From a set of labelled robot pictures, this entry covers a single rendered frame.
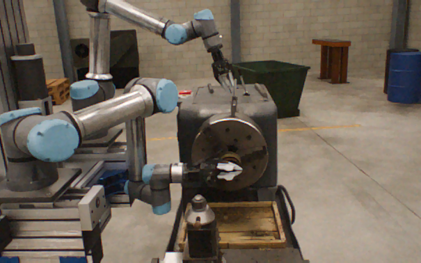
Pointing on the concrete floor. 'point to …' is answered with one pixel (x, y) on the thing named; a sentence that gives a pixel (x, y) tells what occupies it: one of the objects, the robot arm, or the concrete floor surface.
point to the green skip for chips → (276, 82)
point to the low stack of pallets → (56, 92)
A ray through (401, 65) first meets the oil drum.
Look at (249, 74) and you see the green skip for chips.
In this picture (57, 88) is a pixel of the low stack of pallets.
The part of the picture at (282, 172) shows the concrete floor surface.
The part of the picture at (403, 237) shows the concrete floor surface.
